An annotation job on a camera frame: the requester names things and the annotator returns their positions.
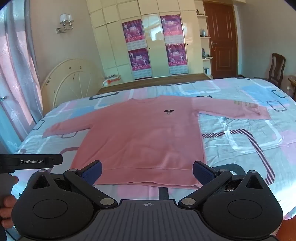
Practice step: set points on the wooden bed board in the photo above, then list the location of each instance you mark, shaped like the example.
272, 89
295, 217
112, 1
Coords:
150, 82

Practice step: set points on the patterned pastel bedsheet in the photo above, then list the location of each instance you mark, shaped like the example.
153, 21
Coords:
242, 143

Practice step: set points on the pink sweatshirt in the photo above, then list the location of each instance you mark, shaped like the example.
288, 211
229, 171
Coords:
143, 143

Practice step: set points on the cream wardrobe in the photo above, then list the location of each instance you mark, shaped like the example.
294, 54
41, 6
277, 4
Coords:
152, 34

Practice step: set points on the wooden chair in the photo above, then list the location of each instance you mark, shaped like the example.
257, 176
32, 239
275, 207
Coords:
276, 69

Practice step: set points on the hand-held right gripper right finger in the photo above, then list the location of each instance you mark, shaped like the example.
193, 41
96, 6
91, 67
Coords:
204, 173

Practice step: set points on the cream corner shelf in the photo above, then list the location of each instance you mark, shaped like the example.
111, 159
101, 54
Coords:
205, 59

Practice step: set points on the wooden side furniture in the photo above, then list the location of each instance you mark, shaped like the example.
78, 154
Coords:
292, 85

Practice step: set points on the person's left hand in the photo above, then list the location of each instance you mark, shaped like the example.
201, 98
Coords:
8, 202

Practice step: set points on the blue jar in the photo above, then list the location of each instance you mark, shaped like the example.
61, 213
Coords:
204, 33

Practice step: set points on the white red box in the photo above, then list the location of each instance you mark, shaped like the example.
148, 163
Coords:
112, 80

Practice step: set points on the wall lamp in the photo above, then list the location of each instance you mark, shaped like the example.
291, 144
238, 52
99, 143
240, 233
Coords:
66, 20

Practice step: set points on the brown wooden door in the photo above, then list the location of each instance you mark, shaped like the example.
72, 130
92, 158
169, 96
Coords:
223, 39

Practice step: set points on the pink grey curtain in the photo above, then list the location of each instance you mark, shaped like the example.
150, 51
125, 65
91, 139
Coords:
16, 69

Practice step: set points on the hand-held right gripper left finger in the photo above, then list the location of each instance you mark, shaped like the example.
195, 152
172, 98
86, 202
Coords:
92, 173

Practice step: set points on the cream round headboard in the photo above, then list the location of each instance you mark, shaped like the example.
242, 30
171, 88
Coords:
67, 81

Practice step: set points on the purple calendar poster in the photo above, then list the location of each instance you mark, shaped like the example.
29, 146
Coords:
140, 60
177, 55
133, 31
172, 25

